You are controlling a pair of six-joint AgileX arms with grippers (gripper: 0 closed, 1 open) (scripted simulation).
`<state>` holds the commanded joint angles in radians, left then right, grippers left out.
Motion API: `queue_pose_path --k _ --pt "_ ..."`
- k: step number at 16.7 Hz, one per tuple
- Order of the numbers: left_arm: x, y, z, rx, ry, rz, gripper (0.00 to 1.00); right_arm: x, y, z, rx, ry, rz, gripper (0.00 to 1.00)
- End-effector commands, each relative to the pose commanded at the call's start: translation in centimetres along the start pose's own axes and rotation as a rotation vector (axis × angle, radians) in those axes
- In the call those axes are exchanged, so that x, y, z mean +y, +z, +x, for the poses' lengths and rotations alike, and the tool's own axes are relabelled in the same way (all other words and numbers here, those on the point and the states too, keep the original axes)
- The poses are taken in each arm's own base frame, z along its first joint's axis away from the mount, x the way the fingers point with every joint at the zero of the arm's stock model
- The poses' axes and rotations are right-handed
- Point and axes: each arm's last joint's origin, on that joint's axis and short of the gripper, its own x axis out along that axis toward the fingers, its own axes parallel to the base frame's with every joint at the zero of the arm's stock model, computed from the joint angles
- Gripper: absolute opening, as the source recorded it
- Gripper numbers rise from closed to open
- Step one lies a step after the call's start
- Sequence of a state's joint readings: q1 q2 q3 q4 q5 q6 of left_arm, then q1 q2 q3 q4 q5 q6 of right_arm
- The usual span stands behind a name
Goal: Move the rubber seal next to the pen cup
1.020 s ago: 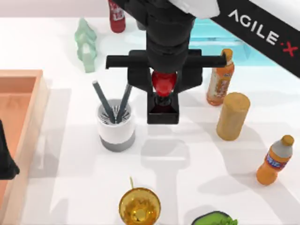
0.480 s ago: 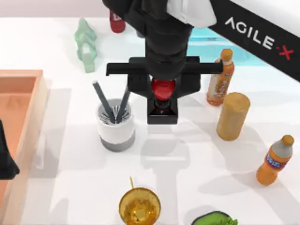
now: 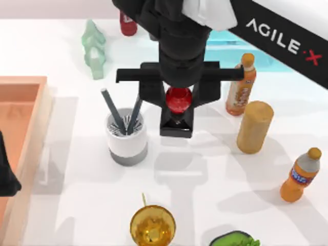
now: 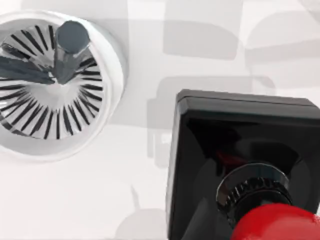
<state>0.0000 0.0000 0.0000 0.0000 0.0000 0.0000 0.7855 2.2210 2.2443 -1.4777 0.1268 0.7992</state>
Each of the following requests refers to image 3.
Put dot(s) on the short grey stick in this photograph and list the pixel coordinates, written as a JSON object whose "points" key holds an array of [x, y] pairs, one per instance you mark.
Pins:
{"points": [[134, 115]]}

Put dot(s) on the white and grey cup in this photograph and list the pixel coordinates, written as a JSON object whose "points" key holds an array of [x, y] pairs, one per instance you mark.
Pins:
{"points": [[126, 148]]}

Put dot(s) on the long grey stick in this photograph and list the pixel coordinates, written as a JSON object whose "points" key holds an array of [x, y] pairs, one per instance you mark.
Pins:
{"points": [[112, 110]]}

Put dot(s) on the red can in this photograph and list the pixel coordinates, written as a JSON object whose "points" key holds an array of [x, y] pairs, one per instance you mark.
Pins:
{"points": [[128, 25]]}

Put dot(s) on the pale green trophy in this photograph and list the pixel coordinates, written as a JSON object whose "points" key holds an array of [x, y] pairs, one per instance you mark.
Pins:
{"points": [[93, 51]]}

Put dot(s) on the tan cylinder bread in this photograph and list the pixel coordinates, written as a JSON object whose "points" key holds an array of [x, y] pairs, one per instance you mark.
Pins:
{"points": [[253, 128]]}

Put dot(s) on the light blue rack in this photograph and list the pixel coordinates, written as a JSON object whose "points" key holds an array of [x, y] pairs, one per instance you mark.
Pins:
{"points": [[225, 53]]}

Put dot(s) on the golden trophy cup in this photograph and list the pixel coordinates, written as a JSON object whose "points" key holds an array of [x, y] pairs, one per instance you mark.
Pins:
{"points": [[152, 225]]}

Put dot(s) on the orange bottle with blue label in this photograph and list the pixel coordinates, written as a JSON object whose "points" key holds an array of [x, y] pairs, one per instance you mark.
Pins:
{"points": [[297, 176]]}

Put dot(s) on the shallow salmon-coloured box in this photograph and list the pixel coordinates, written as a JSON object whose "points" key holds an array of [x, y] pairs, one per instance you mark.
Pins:
{"points": [[18, 115]]}

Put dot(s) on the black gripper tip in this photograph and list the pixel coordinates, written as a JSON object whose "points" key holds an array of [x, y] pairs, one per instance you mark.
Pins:
{"points": [[7, 174]]}

